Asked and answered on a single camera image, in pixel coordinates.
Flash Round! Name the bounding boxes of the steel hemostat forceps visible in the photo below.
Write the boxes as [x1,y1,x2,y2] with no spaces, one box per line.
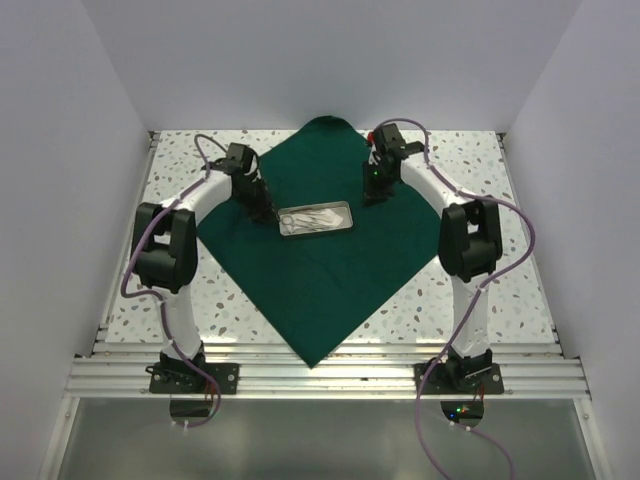
[280,213,332,234]

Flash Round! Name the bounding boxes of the metal tray tin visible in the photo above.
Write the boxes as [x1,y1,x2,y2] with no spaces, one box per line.
[277,201,354,238]

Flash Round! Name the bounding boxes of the green surgical cloth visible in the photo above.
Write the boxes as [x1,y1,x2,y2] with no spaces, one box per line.
[198,116,440,367]

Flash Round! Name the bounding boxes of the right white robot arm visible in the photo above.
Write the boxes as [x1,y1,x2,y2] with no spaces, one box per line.
[363,123,503,393]

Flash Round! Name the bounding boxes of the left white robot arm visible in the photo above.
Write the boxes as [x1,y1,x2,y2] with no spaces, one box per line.
[120,143,277,393]

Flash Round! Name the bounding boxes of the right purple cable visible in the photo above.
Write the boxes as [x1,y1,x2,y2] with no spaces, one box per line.
[379,116,539,480]

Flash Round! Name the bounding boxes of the purple cable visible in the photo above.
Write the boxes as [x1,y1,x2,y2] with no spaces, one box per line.
[122,133,241,430]
[379,116,539,480]

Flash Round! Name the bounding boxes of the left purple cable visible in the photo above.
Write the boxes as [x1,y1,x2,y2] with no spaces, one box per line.
[122,133,241,430]

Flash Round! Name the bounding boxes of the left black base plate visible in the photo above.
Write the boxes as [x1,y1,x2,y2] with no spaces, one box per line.
[145,363,240,395]

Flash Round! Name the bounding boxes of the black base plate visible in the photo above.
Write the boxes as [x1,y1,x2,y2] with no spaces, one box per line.
[145,363,240,395]
[413,363,505,395]

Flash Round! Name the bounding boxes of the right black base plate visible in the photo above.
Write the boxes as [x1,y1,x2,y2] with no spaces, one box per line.
[413,363,505,395]

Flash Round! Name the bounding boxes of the aluminium rail frame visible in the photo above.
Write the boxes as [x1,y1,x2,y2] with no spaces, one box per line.
[38,130,611,480]

